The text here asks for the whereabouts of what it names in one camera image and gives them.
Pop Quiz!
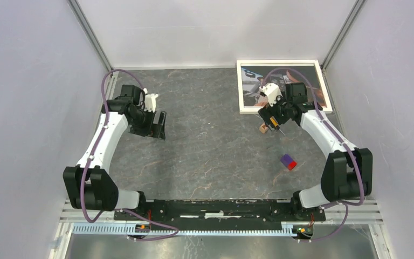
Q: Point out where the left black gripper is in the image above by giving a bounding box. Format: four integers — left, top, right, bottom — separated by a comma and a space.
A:
129, 107, 166, 140

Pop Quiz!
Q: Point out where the white photo frame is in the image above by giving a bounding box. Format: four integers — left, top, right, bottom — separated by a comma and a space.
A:
236, 59, 333, 114

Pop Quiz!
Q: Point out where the orange handled screwdriver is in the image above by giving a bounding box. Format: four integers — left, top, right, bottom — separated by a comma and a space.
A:
270, 117, 286, 136

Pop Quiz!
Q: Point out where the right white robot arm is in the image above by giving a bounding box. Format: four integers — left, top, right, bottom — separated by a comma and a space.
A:
258, 83, 373, 220

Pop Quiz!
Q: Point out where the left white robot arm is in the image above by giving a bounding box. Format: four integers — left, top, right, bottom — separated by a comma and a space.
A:
63, 85, 167, 220

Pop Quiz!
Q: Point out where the wooden letter cube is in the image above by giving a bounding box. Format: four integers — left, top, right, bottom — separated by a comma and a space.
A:
259, 124, 269, 134

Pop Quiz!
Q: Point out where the purple and red block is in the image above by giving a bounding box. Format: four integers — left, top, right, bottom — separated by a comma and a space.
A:
280, 154, 297, 171

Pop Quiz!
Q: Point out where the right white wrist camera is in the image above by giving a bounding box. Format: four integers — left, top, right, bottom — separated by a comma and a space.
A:
259, 83, 283, 107

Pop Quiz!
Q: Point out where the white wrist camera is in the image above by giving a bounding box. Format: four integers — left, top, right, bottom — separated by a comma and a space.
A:
144, 93, 158, 113
259, 83, 283, 107

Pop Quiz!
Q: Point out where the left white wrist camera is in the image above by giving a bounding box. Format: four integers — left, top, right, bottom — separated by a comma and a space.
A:
144, 93, 158, 113

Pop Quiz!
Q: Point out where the photo in frame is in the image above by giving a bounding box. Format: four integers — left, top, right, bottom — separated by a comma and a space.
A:
238, 64, 331, 110

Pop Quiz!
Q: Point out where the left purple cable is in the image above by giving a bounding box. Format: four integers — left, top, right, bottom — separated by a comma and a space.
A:
80, 69, 180, 242

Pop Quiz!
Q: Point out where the purple cable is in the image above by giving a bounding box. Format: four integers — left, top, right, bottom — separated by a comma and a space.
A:
263, 67, 366, 243
80, 69, 180, 242

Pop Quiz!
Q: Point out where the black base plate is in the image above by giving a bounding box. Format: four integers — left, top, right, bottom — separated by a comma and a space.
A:
134, 199, 326, 231

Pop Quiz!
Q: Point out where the slotted cable duct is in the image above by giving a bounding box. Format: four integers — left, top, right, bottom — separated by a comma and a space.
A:
72, 223, 297, 237

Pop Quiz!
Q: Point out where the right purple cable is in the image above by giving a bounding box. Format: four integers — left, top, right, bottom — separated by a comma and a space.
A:
263, 67, 366, 243

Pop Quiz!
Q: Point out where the aluminium rail front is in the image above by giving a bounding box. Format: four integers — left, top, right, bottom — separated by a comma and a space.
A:
59, 199, 384, 225

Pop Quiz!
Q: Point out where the left aluminium corner post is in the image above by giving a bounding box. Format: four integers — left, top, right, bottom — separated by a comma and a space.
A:
67, 0, 113, 71

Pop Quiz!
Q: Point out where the aluminium corner post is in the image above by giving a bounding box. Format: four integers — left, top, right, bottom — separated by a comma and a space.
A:
321, 0, 367, 71
67, 0, 113, 71

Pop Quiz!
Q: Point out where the right aluminium corner post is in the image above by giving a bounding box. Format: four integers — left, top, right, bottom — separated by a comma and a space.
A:
321, 0, 367, 71

